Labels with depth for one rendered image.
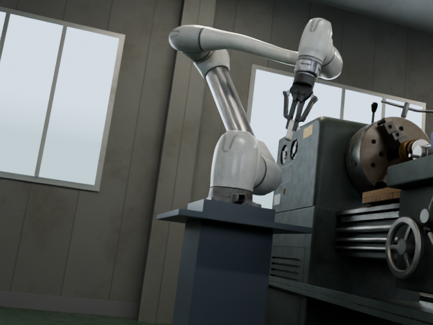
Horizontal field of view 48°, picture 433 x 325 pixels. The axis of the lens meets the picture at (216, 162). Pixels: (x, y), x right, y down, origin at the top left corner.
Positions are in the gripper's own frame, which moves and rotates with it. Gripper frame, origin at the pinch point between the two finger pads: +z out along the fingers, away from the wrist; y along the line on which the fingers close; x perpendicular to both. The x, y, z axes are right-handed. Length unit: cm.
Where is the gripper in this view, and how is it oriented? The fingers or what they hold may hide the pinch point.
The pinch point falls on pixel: (290, 130)
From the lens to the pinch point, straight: 172.1
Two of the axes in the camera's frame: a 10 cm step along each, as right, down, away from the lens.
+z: -2.8, 9.6, -1.0
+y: 8.8, 2.2, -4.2
